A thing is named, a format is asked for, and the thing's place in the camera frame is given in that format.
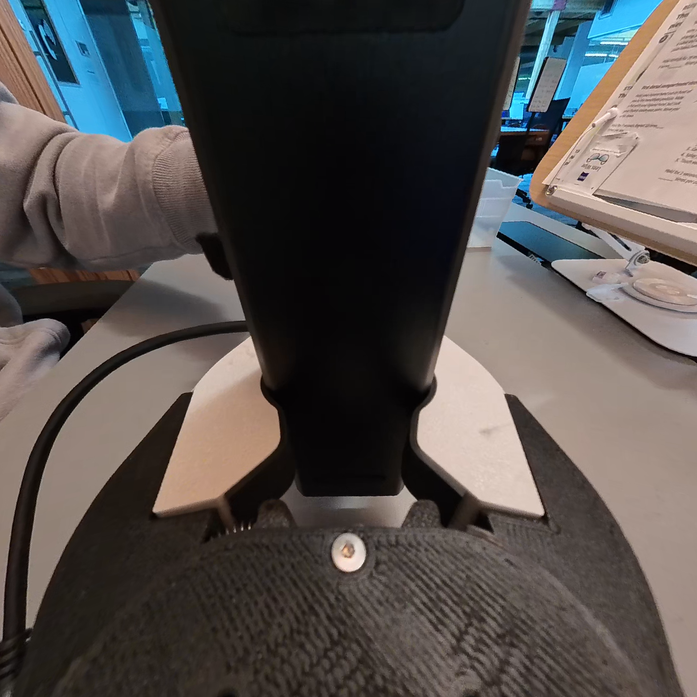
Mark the white round puck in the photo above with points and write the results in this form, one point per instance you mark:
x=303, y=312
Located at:
x=661, y=291

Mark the white printed paper sheets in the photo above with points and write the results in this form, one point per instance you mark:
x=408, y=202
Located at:
x=664, y=120

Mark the person's grey sweatshirt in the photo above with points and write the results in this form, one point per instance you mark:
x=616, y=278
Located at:
x=27, y=354

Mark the person's left forearm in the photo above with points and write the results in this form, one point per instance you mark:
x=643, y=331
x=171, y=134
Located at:
x=81, y=190

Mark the wooden document stand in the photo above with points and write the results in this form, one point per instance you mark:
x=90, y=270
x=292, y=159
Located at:
x=615, y=218

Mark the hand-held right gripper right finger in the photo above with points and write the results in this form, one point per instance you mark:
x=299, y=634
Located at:
x=479, y=435

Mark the white dotted board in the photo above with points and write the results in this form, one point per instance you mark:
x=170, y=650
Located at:
x=547, y=84

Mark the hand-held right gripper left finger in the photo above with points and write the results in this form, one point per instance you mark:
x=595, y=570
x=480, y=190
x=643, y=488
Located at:
x=218, y=435

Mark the small white wipe packet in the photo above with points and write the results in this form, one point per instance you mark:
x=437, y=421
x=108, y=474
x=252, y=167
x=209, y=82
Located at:
x=593, y=163

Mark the clear plastic bin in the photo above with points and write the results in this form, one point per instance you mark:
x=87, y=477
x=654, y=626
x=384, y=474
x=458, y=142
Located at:
x=493, y=209

